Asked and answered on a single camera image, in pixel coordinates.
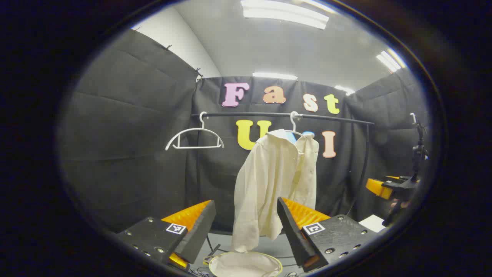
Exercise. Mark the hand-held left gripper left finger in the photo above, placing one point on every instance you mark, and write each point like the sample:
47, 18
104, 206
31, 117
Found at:
200, 227

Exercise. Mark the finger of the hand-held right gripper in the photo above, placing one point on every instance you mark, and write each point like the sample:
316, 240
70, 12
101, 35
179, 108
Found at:
376, 187

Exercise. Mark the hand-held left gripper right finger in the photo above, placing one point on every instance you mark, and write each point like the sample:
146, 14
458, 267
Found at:
290, 231

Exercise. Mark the cream shirt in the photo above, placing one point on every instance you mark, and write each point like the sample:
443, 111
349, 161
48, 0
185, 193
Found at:
269, 184

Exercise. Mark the white laundry hamper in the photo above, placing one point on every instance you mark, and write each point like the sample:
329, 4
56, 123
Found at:
244, 265

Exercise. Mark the white plastic hanger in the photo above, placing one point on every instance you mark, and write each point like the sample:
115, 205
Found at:
293, 120
198, 130

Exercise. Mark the black clothes rack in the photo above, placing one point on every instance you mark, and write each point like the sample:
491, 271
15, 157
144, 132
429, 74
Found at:
246, 114

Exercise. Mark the white paper sheet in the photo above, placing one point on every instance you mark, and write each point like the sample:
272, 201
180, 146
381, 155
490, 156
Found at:
372, 223

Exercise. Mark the black backdrop cloth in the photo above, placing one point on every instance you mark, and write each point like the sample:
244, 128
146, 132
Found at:
130, 134

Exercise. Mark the large ceiling light panel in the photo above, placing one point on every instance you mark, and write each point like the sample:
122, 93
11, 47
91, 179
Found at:
284, 13

